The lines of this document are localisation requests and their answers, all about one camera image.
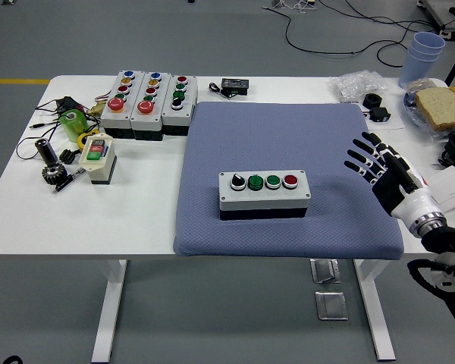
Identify pale blue plastic cup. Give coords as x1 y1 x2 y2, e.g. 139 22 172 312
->
397 52 439 90
408 31 447 52
406 47 443 58

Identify black power adapter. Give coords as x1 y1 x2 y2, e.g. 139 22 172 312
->
56 96 85 115

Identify grey four-button control box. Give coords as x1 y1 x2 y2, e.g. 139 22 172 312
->
161 74 199 137
218 169 312 221

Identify white bread slice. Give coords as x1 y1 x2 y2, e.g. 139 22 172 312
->
414 86 455 132

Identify brass fitting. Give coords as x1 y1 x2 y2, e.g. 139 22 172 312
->
86 99 106 117

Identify five-button box red mushroom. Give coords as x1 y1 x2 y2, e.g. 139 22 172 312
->
99 70 146 139
130 71 172 142

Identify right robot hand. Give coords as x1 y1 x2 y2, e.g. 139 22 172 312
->
343 131 444 225

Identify metal frame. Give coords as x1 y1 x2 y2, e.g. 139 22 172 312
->
416 0 455 39

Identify clear plastic bag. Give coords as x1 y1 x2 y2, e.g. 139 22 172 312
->
328 70 388 102

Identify clear plastic bread wrapper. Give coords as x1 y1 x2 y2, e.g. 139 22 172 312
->
403 77 455 140

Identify cream red-green switch box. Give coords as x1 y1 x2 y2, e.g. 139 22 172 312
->
78 132 118 186

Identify black pen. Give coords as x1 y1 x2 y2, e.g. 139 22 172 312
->
52 167 86 195

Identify black metal gear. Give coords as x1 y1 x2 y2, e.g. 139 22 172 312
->
41 163 68 186

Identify blue-grey padded mat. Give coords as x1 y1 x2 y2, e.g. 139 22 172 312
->
173 100 406 261

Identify black module cable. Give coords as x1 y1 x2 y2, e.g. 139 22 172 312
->
208 82 236 100

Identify black floor cable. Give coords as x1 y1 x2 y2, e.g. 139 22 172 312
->
263 0 447 68

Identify black metal cylinder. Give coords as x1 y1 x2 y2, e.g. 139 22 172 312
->
34 138 59 166

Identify white table leg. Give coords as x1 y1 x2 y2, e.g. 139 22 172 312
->
353 259 397 361
90 259 129 363

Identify small black toothed part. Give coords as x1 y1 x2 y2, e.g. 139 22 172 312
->
58 149 80 165

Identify black servo motor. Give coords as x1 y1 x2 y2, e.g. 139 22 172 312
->
366 107 391 124

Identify white paper sheet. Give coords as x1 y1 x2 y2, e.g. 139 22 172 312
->
339 99 406 132

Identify green translucent roll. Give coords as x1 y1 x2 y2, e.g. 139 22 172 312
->
58 108 89 143

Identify yellow tape roll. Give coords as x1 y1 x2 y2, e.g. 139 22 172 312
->
77 130 101 149

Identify metal floor socket plate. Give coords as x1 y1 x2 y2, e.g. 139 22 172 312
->
309 259 342 284
314 290 349 322

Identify white floor cables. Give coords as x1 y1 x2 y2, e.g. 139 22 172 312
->
263 0 318 14

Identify thin black cable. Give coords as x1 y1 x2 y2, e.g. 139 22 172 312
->
15 99 99 160

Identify black digital meter module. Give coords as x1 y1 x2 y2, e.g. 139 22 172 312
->
220 77 251 96

